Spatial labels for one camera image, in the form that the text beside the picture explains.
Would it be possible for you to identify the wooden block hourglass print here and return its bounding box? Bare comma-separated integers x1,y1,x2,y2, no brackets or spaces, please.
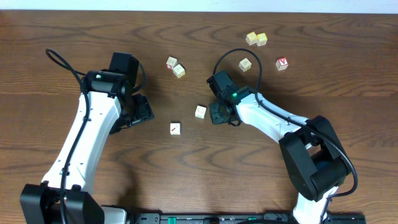
195,105,206,119

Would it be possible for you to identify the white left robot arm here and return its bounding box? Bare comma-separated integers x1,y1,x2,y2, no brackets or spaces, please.
20,70,154,223

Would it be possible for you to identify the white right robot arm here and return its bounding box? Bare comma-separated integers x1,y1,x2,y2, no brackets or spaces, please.
210,84,356,223

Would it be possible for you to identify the wooden block hammer print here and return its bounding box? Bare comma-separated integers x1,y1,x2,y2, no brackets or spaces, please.
170,123,181,135

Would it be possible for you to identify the wooden block brown print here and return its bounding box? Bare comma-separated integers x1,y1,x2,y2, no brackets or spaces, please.
239,58,252,72

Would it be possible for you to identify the wooden block yellow print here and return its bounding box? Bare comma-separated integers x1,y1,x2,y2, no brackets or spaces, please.
173,64,186,78

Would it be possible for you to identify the wooden block red side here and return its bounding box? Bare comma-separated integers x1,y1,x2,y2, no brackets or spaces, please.
166,57,178,70

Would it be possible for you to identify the wooden block red letter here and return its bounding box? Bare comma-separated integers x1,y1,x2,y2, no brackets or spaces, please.
275,57,289,71

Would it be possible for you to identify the yellow block left of pair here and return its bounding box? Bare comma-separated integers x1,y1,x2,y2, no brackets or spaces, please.
246,32,258,45

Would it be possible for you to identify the yellow block of pair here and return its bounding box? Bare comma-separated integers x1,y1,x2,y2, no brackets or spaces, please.
257,33,268,47
246,32,258,45

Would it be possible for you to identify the yellow block right of pair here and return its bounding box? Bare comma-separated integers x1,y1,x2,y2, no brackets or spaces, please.
257,33,268,47

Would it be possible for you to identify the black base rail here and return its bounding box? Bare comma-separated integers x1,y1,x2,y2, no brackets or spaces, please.
130,212,367,224

